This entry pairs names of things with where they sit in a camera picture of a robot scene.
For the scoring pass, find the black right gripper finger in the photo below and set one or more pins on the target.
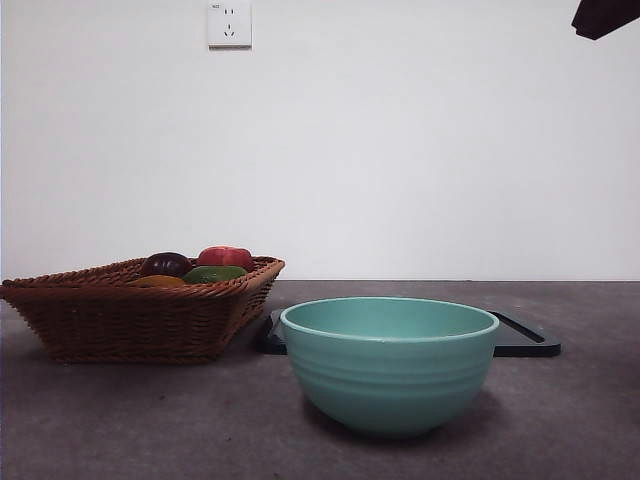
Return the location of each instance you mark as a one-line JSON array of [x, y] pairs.
[[607, 17]]

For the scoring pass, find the teal ribbed bowl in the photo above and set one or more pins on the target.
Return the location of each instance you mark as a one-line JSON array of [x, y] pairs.
[[390, 380]]

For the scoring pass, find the orange fruit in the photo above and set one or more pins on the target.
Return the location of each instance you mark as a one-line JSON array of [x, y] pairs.
[[157, 281]]

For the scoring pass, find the dark green rectangular tray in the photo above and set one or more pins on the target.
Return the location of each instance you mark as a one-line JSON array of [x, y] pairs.
[[525, 345]]

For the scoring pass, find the green fruit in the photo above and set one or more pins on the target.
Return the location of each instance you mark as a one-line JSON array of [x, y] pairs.
[[212, 275]]

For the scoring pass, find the dark purple fruit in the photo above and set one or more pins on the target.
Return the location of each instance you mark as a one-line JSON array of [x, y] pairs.
[[165, 264]]

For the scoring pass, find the brown wicker basket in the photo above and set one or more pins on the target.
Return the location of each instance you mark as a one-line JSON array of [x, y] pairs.
[[125, 320]]

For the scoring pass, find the white wall socket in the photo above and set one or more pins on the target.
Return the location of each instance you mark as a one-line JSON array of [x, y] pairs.
[[230, 25]]

